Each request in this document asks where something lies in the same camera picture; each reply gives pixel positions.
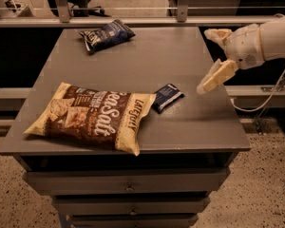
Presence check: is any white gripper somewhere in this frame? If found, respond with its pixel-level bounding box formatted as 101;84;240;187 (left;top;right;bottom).
197;24;265;94

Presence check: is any blue rxbar blueberry bar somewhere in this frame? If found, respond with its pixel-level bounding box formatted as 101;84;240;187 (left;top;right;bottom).
152;84;184;113

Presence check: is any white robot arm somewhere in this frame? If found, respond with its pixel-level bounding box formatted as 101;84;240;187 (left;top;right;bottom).
197;16;285;94

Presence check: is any grey drawer cabinet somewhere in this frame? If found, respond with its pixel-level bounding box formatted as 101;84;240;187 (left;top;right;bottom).
0;28;249;228

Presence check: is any blue chips bag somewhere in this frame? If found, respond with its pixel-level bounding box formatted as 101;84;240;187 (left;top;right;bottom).
79;19;135;54

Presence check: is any brown sea salt chips bag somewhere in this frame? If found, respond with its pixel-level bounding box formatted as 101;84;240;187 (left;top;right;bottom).
26;83;156;156

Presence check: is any metal railing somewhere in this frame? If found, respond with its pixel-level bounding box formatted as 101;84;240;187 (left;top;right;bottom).
0;0;285;28

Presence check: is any white cable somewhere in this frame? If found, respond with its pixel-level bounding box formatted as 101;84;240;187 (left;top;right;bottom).
230;58;285;114

